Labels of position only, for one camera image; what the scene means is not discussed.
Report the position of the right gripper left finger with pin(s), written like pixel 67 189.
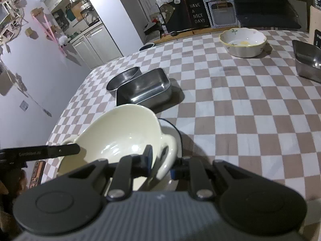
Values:
pixel 126 170

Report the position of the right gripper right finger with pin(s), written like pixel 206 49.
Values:
pixel 193 171

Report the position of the cream two-handled ceramic bowl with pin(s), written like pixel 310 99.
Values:
pixel 122 131

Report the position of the rectangular steel container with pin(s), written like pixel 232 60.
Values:
pixel 307 60
pixel 150 89

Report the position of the floral yellow-rimmed ceramic bowl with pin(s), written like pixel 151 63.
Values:
pixel 243 42

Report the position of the person's left hand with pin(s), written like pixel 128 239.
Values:
pixel 13 184

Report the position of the white plate black rim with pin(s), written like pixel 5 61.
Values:
pixel 170 150

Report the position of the phone with patterned case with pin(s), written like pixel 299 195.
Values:
pixel 37 173

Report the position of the oval steel bowl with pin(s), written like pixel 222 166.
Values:
pixel 121 79

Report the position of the checkered brown white tablecloth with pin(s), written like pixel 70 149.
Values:
pixel 255 113

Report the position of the dark grey trash bin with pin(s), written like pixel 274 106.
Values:
pixel 147 46

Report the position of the white kitchen cabinet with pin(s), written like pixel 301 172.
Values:
pixel 96 47

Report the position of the low wooden tv cabinet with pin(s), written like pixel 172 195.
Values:
pixel 182 35

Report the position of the black have a nice day sign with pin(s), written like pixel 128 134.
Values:
pixel 198 17

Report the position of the poizon blue white box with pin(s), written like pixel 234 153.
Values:
pixel 221 13

